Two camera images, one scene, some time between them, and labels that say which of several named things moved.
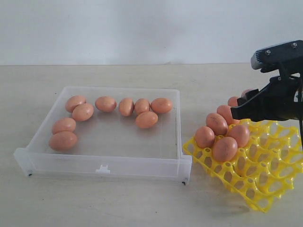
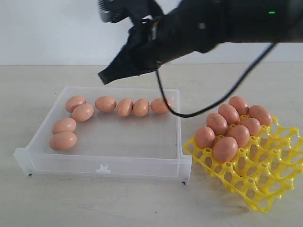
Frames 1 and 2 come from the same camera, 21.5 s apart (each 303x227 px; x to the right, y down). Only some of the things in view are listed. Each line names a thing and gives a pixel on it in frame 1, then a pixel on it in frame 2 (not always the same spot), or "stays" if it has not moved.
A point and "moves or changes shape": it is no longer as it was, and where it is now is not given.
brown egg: x=225 y=149 stays
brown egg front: x=241 y=133 stays
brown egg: x=146 y=119 moves or changes shape
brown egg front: x=226 y=111 stays
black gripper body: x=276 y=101 to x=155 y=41
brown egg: x=63 y=141 stays
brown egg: x=246 y=91 to x=253 y=124
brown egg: x=204 y=136 stays
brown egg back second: x=105 y=103 stays
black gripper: x=287 y=57 to x=138 y=11
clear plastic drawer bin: x=109 y=145 stays
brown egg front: x=217 y=123 stays
